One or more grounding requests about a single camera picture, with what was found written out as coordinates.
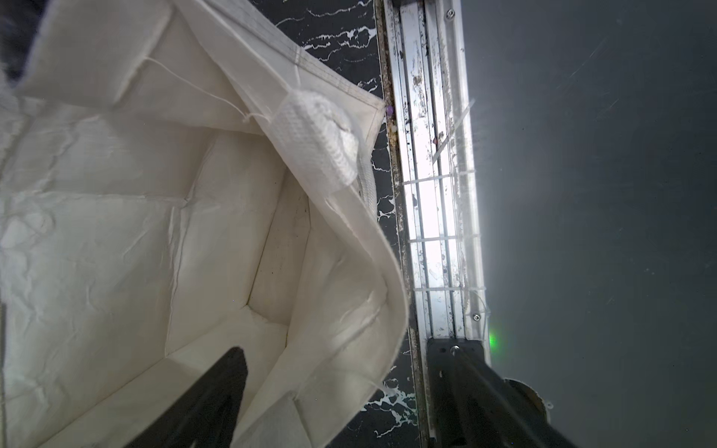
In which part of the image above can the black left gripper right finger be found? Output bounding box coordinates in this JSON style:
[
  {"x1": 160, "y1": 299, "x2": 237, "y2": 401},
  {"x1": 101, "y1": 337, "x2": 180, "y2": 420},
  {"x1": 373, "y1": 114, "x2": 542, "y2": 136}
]
[{"x1": 427, "y1": 339, "x2": 575, "y2": 448}]

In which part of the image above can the aluminium front rail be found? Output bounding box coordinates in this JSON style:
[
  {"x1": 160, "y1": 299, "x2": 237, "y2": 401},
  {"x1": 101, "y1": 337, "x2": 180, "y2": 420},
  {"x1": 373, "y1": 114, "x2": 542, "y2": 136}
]
[{"x1": 377, "y1": 1, "x2": 490, "y2": 447}]

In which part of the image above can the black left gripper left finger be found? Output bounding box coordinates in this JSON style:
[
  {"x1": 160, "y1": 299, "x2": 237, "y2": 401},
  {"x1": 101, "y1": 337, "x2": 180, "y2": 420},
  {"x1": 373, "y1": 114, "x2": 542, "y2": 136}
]
[{"x1": 128, "y1": 346, "x2": 248, "y2": 447}]

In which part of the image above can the white Monet canvas bag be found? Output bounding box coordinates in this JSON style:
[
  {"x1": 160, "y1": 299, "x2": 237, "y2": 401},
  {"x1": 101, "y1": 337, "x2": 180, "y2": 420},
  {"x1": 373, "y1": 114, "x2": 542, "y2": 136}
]
[{"x1": 1, "y1": 1, "x2": 409, "y2": 447}]

